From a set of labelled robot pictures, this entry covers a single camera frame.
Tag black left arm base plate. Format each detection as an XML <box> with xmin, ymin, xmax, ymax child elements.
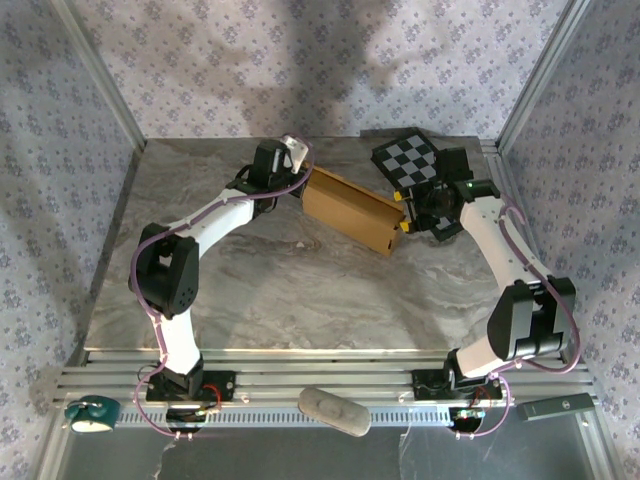
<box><xmin>144</xmin><ymin>369</ymin><xmax>237</xmax><ymax>402</ymax></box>

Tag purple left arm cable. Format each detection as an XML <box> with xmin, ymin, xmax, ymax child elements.
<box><xmin>127</xmin><ymin>132</ymin><xmax>316</xmax><ymax>442</ymax></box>

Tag grey oval pad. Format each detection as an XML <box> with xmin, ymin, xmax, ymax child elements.
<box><xmin>297</xmin><ymin>385</ymin><xmax>372</xmax><ymax>439</ymax></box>

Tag black and grey checkerboard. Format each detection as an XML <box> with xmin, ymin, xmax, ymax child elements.
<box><xmin>370</xmin><ymin>128</ymin><xmax>466</xmax><ymax>245</ymax></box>

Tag brown cardboard box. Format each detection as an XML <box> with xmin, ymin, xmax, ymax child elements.
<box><xmin>301</xmin><ymin>165</ymin><xmax>405</xmax><ymax>259</ymax></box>

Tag small circuit board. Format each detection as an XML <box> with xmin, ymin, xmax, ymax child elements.
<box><xmin>452</xmin><ymin>407</ymin><xmax>489</xmax><ymax>430</ymax></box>
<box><xmin>167</xmin><ymin>407</ymin><xmax>221</xmax><ymax>432</ymax></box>

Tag aluminium frame post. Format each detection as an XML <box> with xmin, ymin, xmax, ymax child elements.
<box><xmin>49</xmin><ymin>0</ymin><xmax>149</xmax><ymax>154</ymax></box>
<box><xmin>497</xmin><ymin>0</ymin><xmax>599</xmax><ymax>151</ymax></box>

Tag teal and white tape roll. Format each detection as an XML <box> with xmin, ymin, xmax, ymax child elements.
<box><xmin>63</xmin><ymin>394</ymin><xmax>121</xmax><ymax>434</ymax></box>

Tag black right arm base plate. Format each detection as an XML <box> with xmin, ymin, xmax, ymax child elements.
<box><xmin>410</xmin><ymin>368</ymin><xmax>504</xmax><ymax>401</ymax></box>

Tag dark grey rectangular device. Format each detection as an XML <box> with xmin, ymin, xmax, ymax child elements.
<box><xmin>516</xmin><ymin>392</ymin><xmax>597</xmax><ymax>422</ymax></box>

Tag grey slotted cable duct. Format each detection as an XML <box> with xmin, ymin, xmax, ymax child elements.
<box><xmin>114</xmin><ymin>403</ymin><xmax>451</xmax><ymax>426</ymax></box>

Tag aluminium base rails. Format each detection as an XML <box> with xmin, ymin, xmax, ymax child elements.
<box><xmin>57</xmin><ymin>347</ymin><xmax>596</xmax><ymax>401</ymax></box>

